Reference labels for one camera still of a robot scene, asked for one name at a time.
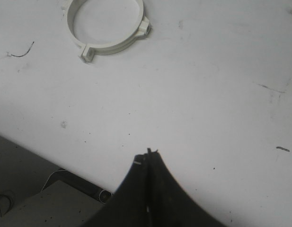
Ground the thin white wire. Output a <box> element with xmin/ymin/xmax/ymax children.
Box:
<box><xmin>41</xmin><ymin>169</ymin><xmax>66</xmax><ymax>191</ymax></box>

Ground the white half pipe clamp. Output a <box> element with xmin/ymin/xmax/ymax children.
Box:
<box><xmin>61</xmin><ymin>0</ymin><xmax>118</xmax><ymax>63</ymax></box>
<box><xmin>82</xmin><ymin>0</ymin><xmax>151</xmax><ymax>58</ymax></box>

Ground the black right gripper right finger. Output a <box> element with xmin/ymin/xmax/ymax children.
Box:
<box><xmin>146</xmin><ymin>148</ymin><xmax>224</xmax><ymax>227</ymax></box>

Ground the grey box under table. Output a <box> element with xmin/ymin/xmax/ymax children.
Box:
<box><xmin>0</xmin><ymin>181</ymin><xmax>104</xmax><ymax>227</ymax></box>

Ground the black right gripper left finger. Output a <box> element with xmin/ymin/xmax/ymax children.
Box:
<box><xmin>83</xmin><ymin>155</ymin><xmax>149</xmax><ymax>227</ymax></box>

